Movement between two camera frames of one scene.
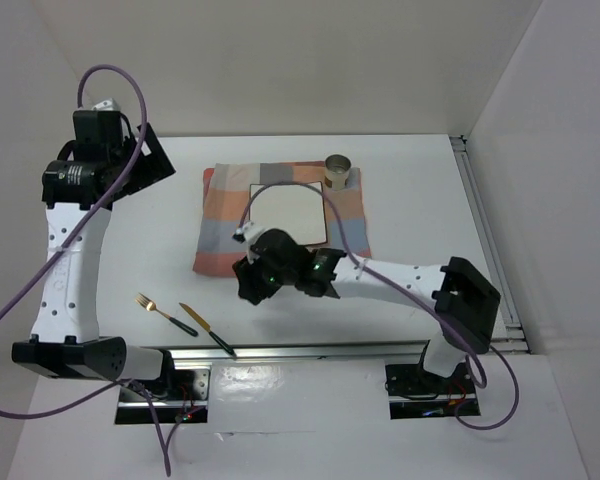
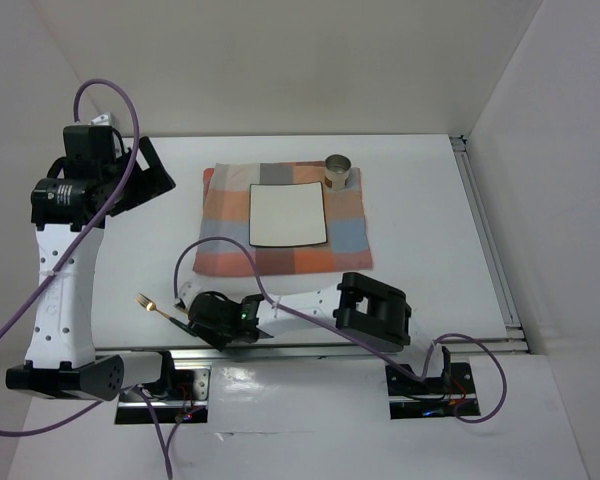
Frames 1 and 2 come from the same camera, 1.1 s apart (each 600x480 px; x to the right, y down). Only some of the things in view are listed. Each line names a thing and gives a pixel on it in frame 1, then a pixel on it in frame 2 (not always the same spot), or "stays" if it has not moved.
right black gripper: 246,272 to 217,340
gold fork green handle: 151,306 stays
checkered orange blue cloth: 226,200 stays
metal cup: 336,168 stays
